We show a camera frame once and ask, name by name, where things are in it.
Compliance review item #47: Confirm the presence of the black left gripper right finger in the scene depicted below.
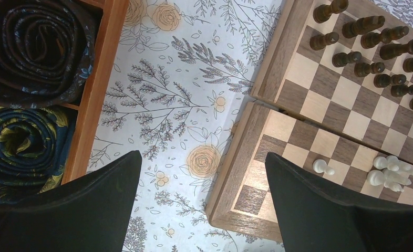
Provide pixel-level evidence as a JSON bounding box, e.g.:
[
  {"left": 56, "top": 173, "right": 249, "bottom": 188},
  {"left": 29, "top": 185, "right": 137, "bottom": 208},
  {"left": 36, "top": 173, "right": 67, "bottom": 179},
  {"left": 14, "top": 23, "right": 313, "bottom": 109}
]
[{"left": 265, "top": 152, "right": 413, "bottom": 251}]

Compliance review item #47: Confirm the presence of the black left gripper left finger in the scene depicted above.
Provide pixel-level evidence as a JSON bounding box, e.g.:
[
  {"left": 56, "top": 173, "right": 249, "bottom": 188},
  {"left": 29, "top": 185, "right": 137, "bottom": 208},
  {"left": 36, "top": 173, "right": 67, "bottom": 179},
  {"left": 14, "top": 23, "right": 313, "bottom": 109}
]
[{"left": 0, "top": 151, "right": 142, "bottom": 251}]

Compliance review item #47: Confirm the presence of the white chess pawn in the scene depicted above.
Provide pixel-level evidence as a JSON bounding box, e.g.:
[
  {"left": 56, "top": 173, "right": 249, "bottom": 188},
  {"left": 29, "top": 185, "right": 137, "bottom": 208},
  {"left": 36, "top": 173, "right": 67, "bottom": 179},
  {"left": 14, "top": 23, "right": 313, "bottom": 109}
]
[{"left": 312, "top": 159, "right": 335, "bottom": 175}]

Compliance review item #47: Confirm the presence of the white chess piece cluster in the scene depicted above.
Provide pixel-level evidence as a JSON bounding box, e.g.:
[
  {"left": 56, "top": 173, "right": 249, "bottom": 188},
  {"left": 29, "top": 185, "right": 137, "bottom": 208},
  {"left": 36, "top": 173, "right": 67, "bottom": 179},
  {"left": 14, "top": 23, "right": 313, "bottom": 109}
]
[{"left": 367, "top": 155, "right": 413, "bottom": 192}]

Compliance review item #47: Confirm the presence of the wooden chess board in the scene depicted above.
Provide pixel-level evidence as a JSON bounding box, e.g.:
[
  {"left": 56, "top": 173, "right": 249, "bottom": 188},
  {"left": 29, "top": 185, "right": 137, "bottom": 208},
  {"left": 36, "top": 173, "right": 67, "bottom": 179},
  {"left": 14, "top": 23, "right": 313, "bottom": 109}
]
[{"left": 206, "top": 1, "right": 413, "bottom": 242}]

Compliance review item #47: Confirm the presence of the blue yellow rolled tie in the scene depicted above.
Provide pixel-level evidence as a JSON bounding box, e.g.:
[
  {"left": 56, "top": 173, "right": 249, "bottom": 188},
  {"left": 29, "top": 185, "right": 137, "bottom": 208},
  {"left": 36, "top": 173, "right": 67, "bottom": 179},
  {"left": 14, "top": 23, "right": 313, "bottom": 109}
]
[{"left": 0, "top": 106, "right": 77, "bottom": 204}]

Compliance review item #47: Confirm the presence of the floral patterned table mat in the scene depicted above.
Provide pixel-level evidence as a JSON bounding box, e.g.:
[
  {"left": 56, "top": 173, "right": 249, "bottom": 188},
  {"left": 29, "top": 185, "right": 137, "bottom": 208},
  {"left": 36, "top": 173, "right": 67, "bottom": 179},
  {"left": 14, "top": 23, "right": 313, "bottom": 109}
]
[{"left": 86, "top": 0, "right": 413, "bottom": 252}]

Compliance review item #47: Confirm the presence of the dark floral rolled tie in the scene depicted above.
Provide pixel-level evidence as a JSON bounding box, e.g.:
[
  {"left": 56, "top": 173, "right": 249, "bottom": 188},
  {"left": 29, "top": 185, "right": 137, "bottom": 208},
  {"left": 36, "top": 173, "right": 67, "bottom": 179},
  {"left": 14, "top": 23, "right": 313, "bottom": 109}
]
[{"left": 0, "top": 1, "right": 102, "bottom": 109}]

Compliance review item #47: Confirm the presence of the dark pawn left edge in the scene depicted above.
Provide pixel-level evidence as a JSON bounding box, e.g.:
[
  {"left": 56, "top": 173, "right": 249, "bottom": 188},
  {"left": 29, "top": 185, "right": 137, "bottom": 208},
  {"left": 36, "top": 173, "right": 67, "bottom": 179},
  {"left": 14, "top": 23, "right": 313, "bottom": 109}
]
[{"left": 309, "top": 32, "right": 339, "bottom": 50}]

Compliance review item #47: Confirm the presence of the dark knight left side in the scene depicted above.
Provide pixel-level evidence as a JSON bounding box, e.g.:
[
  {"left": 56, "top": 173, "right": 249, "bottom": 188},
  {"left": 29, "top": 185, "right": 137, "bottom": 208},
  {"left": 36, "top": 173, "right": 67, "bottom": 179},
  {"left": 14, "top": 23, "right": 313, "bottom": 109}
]
[{"left": 342, "top": 16, "right": 386, "bottom": 38}]

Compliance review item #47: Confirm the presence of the wooden compartment tray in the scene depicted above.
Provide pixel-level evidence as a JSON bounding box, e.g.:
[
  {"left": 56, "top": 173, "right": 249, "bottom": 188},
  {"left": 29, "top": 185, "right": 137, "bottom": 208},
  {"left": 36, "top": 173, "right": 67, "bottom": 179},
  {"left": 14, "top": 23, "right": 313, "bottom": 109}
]
[{"left": 61, "top": 0, "right": 129, "bottom": 184}]

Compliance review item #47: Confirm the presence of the dark rook left corner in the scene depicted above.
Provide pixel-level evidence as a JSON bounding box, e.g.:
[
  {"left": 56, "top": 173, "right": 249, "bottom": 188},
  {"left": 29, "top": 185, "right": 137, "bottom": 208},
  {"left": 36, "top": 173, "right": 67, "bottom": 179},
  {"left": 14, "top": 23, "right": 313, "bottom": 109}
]
[{"left": 313, "top": 0, "right": 349, "bottom": 24}]

